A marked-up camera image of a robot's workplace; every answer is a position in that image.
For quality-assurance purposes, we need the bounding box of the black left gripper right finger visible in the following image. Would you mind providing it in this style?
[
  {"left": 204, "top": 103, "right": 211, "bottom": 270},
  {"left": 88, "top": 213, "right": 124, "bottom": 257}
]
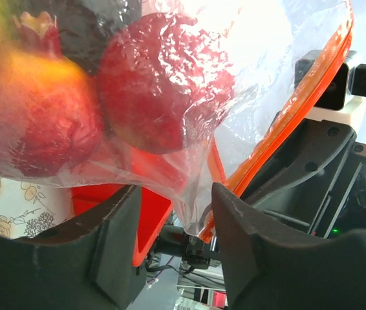
[{"left": 211, "top": 183, "right": 366, "bottom": 309}]

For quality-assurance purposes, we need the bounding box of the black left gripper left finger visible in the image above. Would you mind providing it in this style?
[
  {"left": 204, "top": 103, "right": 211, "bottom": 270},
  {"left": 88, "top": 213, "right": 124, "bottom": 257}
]
[{"left": 0, "top": 185, "right": 146, "bottom": 309}]

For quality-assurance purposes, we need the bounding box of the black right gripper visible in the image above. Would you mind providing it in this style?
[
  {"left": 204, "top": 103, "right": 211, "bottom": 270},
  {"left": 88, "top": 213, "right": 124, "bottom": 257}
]
[{"left": 241, "top": 119, "right": 366, "bottom": 238}]

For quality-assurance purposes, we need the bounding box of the red plastic tray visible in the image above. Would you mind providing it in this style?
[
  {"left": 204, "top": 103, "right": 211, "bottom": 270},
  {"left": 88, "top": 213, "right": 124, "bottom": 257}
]
[{"left": 70, "top": 148, "right": 229, "bottom": 267}]

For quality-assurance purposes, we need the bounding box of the wrinkled red fruit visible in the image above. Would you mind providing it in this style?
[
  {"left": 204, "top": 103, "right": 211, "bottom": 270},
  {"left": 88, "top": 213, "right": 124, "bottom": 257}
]
[{"left": 0, "top": 12, "right": 103, "bottom": 178}]

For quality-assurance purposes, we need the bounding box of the clear zip bag orange zipper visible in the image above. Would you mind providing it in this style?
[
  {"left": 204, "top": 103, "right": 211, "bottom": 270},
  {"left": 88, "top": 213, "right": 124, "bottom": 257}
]
[{"left": 0, "top": 1, "right": 353, "bottom": 240}]

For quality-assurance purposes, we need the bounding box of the glossy red apple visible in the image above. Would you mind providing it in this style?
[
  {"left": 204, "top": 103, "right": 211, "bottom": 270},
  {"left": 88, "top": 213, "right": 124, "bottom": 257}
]
[{"left": 98, "top": 13, "right": 234, "bottom": 154}]

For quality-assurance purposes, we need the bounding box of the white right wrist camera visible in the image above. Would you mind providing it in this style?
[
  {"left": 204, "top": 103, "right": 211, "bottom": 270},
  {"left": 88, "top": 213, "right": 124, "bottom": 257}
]
[{"left": 298, "top": 50, "right": 366, "bottom": 133}]

